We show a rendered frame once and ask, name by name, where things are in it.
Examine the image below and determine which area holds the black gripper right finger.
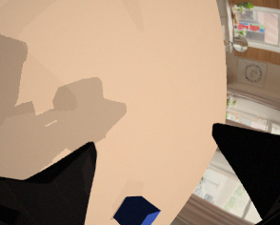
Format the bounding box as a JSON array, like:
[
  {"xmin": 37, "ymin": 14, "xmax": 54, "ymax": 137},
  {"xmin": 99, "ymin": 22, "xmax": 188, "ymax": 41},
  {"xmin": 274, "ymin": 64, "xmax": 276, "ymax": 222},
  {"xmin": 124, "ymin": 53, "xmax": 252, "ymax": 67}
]
[{"xmin": 211, "ymin": 123, "xmax": 280, "ymax": 219}]

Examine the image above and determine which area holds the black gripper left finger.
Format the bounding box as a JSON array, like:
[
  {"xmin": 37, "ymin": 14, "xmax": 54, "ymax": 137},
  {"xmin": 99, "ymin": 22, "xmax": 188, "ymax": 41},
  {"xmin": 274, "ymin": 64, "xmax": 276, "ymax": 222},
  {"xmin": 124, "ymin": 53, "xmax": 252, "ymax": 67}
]
[{"xmin": 0, "ymin": 141, "xmax": 97, "ymax": 225}]

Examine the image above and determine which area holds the blue block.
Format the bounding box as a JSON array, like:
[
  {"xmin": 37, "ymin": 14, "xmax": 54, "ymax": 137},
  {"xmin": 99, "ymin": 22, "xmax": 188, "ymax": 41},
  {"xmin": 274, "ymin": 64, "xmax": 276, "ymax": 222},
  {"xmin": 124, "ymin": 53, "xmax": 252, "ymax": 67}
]
[{"xmin": 112, "ymin": 195, "xmax": 161, "ymax": 225}]

